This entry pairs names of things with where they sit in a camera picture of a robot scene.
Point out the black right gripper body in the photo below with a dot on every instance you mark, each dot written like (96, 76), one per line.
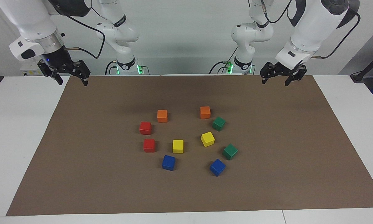
(54, 59)

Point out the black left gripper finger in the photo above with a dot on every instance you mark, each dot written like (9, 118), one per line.
(290, 79)
(265, 74)

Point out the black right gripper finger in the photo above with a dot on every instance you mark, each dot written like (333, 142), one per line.
(83, 73)
(56, 76)

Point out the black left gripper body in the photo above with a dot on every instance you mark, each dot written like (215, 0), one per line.
(280, 69)

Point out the green wooden cube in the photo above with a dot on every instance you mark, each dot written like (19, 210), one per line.
(219, 123)
(230, 151)

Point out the red wooden cube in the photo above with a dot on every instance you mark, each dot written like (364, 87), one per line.
(145, 128)
(149, 145)

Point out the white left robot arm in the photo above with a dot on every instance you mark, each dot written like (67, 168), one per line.
(314, 25)

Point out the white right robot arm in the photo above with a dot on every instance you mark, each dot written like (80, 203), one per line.
(27, 21)

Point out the white electrical box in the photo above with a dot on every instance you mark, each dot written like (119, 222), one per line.
(29, 68)

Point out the green lit base connector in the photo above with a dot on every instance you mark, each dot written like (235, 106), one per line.
(228, 67)
(139, 68)

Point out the orange wooden cube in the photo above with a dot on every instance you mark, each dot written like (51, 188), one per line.
(205, 112)
(162, 115)

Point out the black stand leg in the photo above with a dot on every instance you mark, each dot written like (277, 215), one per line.
(368, 67)

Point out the yellow wooden cube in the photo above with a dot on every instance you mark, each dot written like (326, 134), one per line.
(178, 146)
(207, 139)

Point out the blue wooden cube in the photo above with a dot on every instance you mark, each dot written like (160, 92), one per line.
(168, 162)
(217, 167)

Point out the brown paper mat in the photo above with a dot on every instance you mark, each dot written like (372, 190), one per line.
(186, 193)

